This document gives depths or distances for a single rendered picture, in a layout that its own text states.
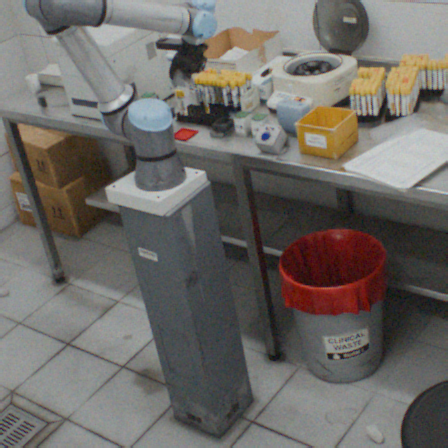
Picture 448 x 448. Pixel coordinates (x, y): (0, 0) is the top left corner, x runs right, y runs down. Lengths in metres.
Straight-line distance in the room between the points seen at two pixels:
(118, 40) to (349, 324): 1.21
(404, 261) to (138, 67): 1.16
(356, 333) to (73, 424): 1.04
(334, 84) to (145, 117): 0.71
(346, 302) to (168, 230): 0.67
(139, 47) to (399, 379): 1.44
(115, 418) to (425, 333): 1.15
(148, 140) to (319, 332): 0.92
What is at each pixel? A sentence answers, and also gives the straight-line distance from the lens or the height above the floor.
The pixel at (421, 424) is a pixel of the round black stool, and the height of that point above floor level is 0.65.
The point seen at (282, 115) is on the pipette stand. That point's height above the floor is 0.94.
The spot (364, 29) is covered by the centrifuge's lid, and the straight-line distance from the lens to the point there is 2.82.
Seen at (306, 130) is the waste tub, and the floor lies 0.96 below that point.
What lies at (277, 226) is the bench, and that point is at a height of 0.27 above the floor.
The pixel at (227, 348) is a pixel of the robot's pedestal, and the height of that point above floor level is 0.30.
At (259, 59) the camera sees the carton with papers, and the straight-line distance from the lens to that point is 2.98.
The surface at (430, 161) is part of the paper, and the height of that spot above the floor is 0.89.
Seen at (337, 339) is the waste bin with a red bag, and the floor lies 0.22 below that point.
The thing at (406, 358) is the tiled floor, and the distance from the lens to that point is 3.04.
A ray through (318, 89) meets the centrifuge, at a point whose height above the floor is 0.96.
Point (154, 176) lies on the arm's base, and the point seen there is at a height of 0.96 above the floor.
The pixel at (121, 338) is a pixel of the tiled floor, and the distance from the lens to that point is 3.35.
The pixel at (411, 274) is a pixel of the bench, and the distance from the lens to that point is 2.97.
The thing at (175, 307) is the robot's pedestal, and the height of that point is 0.53.
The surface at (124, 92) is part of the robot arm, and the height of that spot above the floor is 1.16.
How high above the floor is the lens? 2.03
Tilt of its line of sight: 29 degrees down
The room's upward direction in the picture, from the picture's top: 11 degrees counter-clockwise
